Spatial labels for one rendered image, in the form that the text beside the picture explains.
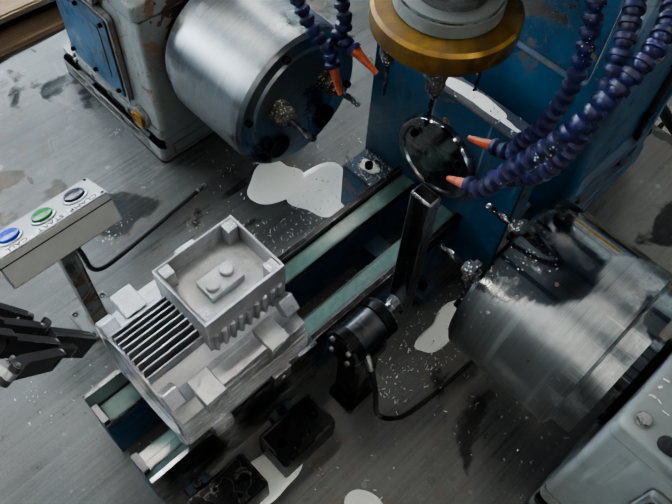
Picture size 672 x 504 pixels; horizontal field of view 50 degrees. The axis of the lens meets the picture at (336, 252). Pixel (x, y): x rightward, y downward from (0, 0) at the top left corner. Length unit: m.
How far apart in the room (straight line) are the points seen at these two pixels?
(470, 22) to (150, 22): 0.55
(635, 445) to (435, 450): 0.39
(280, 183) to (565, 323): 0.67
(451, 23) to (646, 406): 0.46
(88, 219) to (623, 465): 0.74
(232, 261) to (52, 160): 0.65
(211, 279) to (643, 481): 0.54
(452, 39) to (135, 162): 0.77
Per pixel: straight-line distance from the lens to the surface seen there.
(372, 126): 1.23
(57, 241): 1.02
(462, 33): 0.83
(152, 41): 1.22
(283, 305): 0.89
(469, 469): 1.14
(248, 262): 0.89
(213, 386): 0.86
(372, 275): 1.11
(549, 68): 1.08
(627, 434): 0.83
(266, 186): 1.35
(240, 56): 1.08
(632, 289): 0.89
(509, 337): 0.89
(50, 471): 1.17
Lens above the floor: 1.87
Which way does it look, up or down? 57 degrees down
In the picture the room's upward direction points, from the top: 4 degrees clockwise
